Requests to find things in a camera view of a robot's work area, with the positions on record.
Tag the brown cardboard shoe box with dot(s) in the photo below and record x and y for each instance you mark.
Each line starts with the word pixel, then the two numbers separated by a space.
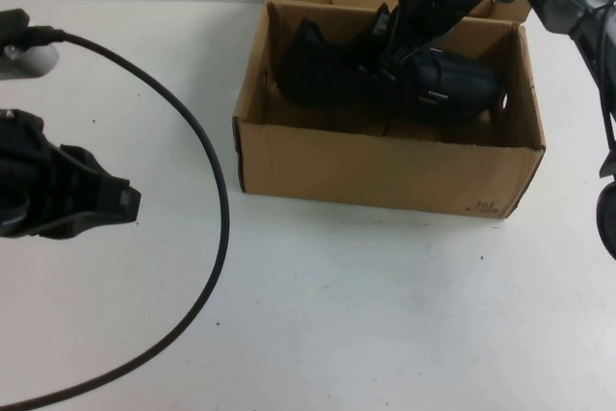
pixel 361 170

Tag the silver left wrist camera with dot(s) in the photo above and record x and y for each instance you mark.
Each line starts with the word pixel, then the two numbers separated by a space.
pixel 29 62

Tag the black knit sneaker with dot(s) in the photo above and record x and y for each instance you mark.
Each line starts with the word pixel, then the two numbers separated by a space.
pixel 457 84

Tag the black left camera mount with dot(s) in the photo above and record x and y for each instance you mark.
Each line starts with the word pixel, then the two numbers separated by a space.
pixel 13 26

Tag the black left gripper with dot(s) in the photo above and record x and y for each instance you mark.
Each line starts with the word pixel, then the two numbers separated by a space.
pixel 24 170

